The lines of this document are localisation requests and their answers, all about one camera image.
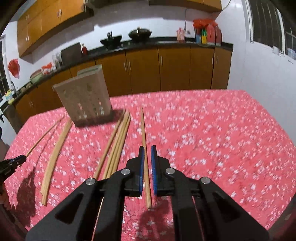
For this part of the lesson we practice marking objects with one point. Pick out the wooden kitchen cabinets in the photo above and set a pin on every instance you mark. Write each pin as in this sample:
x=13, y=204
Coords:
x=43, y=98
x=44, y=19

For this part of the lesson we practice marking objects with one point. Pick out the red plastic bag on wall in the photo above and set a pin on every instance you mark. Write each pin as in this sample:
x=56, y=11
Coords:
x=14, y=68

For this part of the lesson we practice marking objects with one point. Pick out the upper wooden kitchen cabinets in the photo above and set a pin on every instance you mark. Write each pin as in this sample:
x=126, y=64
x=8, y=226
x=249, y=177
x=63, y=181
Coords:
x=44, y=19

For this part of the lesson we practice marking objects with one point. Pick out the yellow detergent bottle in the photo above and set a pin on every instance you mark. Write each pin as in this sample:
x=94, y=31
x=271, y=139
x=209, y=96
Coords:
x=9, y=97

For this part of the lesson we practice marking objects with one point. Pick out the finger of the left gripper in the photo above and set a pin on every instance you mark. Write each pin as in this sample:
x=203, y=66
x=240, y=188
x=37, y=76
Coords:
x=9, y=166

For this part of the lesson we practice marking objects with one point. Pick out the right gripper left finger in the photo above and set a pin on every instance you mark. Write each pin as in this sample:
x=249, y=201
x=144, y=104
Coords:
x=94, y=210

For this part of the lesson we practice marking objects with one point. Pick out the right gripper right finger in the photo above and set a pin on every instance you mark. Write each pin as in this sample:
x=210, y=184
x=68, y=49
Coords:
x=201, y=209

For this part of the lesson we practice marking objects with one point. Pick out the wooden chopstick thin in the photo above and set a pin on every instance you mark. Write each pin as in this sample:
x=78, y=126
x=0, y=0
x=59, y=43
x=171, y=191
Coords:
x=39, y=140

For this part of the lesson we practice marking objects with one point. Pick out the black wok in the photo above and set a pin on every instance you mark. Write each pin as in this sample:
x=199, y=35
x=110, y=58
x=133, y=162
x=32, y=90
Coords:
x=111, y=42
x=140, y=35

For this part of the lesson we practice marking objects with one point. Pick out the red floral tablecloth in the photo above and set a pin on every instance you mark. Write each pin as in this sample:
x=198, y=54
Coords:
x=225, y=135

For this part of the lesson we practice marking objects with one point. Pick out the red bag on counter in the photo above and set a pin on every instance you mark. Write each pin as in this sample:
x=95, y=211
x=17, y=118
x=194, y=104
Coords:
x=46, y=69

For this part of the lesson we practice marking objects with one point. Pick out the dark cutting board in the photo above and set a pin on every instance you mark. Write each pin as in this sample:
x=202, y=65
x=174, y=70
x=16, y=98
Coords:
x=71, y=54

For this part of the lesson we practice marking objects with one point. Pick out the red boxes on counter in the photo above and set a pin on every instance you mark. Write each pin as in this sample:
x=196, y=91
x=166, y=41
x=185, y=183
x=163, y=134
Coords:
x=207, y=32

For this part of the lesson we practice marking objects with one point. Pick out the black wok right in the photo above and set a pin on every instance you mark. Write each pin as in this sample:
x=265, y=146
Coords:
x=140, y=35

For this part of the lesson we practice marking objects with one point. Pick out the wooden chopstick group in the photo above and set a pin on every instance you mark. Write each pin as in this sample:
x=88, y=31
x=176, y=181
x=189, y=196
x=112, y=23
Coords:
x=111, y=160
x=112, y=165
x=120, y=147

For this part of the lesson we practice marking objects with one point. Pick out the pink container on counter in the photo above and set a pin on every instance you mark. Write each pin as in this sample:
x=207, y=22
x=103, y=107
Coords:
x=181, y=35

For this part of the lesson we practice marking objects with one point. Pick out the clear plastic bag on counter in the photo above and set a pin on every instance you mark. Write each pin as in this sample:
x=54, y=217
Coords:
x=57, y=60

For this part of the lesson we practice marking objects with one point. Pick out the green bowl on counter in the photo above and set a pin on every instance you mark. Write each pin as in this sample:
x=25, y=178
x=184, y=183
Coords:
x=35, y=77

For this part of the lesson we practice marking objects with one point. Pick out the black countertop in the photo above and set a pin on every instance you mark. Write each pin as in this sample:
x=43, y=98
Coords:
x=138, y=45

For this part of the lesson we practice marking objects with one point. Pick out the black wok left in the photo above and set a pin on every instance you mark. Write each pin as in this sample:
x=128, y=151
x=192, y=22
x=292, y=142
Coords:
x=111, y=42

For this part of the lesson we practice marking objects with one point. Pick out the right window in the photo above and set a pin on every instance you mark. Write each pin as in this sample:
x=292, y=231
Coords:
x=269, y=27

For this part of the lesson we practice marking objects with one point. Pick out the red sauce bottle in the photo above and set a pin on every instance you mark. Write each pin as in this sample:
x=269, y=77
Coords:
x=84, y=50

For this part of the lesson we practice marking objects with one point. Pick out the beige perforated utensil holder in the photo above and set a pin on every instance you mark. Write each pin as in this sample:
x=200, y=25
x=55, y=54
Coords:
x=85, y=97

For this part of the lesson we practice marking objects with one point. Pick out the lower wooden kitchen cabinets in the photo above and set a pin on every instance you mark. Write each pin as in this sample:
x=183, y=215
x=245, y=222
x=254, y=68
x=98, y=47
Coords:
x=43, y=98

